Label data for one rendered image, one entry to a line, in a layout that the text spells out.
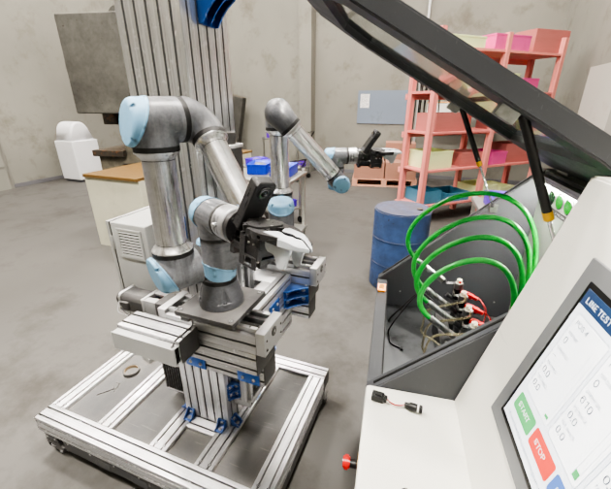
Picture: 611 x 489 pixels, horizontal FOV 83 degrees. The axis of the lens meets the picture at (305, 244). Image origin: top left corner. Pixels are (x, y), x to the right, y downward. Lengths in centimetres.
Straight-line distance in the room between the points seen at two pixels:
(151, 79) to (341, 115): 776
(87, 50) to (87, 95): 58
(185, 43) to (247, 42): 871
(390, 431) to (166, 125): 90
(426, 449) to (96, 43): 586
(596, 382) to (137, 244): 139
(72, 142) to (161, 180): 815
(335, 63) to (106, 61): 500
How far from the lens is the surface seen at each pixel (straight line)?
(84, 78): 618
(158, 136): 95
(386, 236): 314
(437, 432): 94
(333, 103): 897
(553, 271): 78
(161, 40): 130
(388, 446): 88
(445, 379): 98
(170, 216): 100
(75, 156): 913
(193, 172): 127
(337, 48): 902
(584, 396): 63
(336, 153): 162
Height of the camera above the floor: 167
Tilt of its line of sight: 23 degrees down
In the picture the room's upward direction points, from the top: straight up
